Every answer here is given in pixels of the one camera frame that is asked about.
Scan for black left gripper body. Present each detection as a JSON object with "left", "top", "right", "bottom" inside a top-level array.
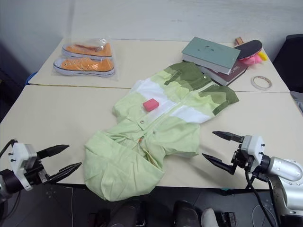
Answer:
[{"left": 23, "top": 159, "right": 51, "bottom": 187}]

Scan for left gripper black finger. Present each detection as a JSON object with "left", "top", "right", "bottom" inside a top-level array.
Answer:
[
  {"left": 48, "top": 162, "right": 82, "bottom": 184},
  {"left": 36, "top": 144, "right": 70, "bottom": 162}
]

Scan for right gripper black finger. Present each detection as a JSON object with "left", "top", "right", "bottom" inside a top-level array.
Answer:
[
  {"left": 212, "top": 131, "right": 245, "bottom": 143},
  {"left": 201, "top": 153, "right": 236, "bottom": 175}
]

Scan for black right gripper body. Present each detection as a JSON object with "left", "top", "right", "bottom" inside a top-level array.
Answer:
[{"left": 231, "top": 141, "right": 255, "bottom": 173}]

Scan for grey rounded shape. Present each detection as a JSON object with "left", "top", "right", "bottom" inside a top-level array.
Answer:
[{"left": 201, "top": 208, "right": 220, "bottom": 227}]

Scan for white tape roll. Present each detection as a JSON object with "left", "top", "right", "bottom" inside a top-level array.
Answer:
[{"left": 250, "top": 75, "right": 273, "bottom": 91}]

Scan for maroon hardcover book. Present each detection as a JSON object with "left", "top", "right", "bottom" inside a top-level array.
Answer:
[{"left": 196, "top": 63, "right": 250, "bottom": 87}]

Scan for dark rounded shape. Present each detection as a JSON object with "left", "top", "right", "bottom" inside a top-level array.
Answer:
[
  {"left": 172, "top": 200, "right": 202, "bottom": 227},
  {"left": 110, "top": 200, "right": 148, "bottom": 227}
]

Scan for green and white zip jacket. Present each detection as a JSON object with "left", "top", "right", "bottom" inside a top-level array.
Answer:
[{"left": 83, "top": 61, "right": 240, "bottom": 202}]

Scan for orange sneakers in bag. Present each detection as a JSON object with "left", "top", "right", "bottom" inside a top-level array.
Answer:
[{"left": 50, "top": 36, "right": 119, "bottom": 83}]

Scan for pink plush toy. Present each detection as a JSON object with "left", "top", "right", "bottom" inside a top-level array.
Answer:
[{"left": 238, "top": 52, "right": 264, "bottom": 66}]

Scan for pink rectangular block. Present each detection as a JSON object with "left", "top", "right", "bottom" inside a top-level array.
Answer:
[{"left": 142, "top": 98, "right": 160, "bottom": 112}]

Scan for green hardcover book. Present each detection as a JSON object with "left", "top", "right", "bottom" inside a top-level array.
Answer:
[{"left": 181, "top": 36, "right": 241, "bottom": 75}]

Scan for orange canvas sneaker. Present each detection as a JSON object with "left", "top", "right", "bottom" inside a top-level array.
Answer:
[
  {"left": 62, "top": 42, "right": 113, "bottom": 60},
  {"left": 53, "top": 57, "right": 116, "bottom": 77}
]

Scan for black table tennis paddle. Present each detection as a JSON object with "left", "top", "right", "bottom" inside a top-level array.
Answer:
[{"left": 234, "top": 37, "right": 264, "bottom": 61}]

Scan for black chair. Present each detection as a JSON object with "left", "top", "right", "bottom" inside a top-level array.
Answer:
[{"left": 273, "top": 34, "right": 303, "bottom": 93}]

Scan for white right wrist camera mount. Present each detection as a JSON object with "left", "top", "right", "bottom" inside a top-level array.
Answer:
[{"left": 241, "top": 135, "right": 271, "bottom": 174}]

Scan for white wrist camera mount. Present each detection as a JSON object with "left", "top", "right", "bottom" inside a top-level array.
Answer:
[
  {"left": 10, "top": 142, "right": 38, "bottom": 191},
  {"left": 241, "top": 135, "right": 271, "bottom": 174}
]

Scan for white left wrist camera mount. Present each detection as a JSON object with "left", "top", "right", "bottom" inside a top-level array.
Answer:
[{"left": 10, "top": 142, "right": 38, "bottom": 191}]

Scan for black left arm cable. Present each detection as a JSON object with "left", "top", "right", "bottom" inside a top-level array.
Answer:
[{"left": 0, "top": 139, "right": 18, "bottom": 158}]

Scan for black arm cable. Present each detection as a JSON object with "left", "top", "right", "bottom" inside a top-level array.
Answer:
[
  {"left": 244, "top": 169, "right": 284, "bottom": 227},
  {"left": 0, "top": 139, "right": 18, "bottom": 158}
]

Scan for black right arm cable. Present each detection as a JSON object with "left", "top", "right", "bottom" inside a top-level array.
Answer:
[{"left": 244, "top": 169, "right": 284, "bottom": 227}]

